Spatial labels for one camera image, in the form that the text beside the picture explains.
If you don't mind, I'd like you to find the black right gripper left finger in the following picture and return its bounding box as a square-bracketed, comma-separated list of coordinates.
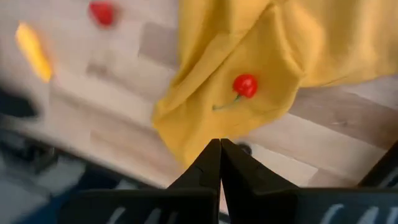
[167, 138, 223, 191]

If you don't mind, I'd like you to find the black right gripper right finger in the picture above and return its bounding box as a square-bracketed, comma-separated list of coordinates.
[221, 138, 300, 224]

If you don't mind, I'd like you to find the red toy cherry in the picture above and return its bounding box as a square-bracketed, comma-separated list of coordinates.
[212, 73, 259, 111]

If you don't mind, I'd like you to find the red toy raspberry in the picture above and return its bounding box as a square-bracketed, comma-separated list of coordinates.
[88, 1, 116, 28]

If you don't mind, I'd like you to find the yellow toy banana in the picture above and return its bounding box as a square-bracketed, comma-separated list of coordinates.
[14, 21, 53, 83]

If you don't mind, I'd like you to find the yellow cloth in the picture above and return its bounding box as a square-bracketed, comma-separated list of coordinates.
[151, 0, 398, 169]

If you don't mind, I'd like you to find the black cloth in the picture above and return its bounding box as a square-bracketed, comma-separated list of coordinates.
[0, 88, 40, 121]

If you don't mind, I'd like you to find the black aluminium table frame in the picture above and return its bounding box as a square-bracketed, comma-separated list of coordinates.
[357, 139, 398, 189]

